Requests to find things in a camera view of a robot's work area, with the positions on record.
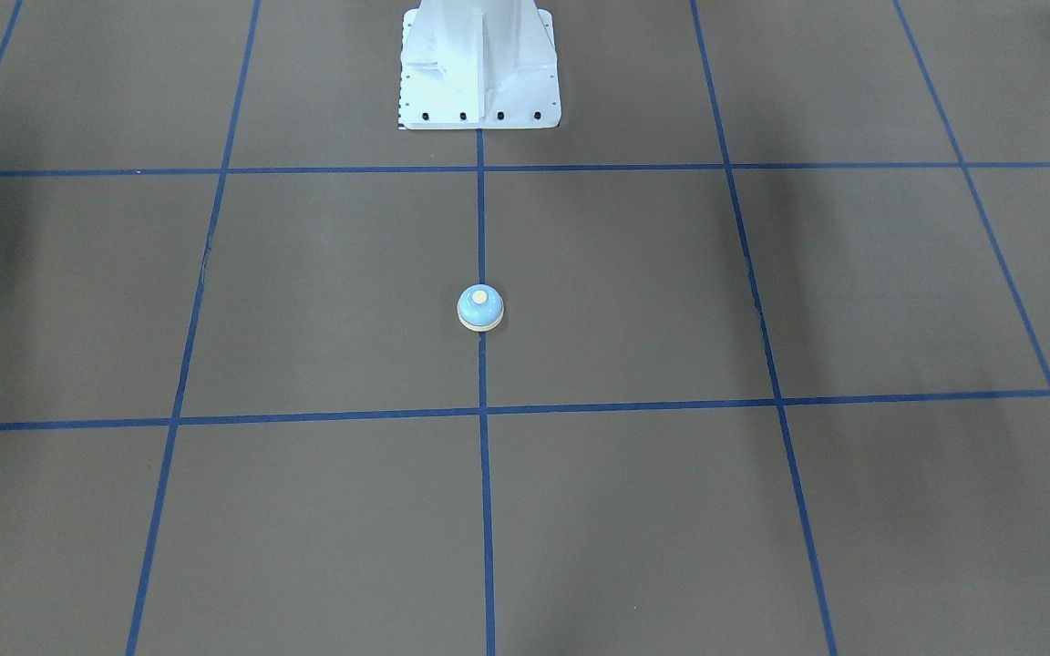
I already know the small white blue bell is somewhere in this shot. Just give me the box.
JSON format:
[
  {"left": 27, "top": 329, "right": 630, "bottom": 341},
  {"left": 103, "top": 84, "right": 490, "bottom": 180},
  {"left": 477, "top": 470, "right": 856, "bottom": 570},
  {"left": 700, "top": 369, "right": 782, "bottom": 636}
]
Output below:
[{"left": 456, "top": 285, "right": 507, "bottom": 333}]

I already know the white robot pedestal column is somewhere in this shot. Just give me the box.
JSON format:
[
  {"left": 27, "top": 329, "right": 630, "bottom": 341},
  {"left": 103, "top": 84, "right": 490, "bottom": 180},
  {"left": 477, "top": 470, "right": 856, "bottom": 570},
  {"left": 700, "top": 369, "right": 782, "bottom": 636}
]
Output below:
[{"left": 397, "top": 1, "right": 562, "bottom": 130}]

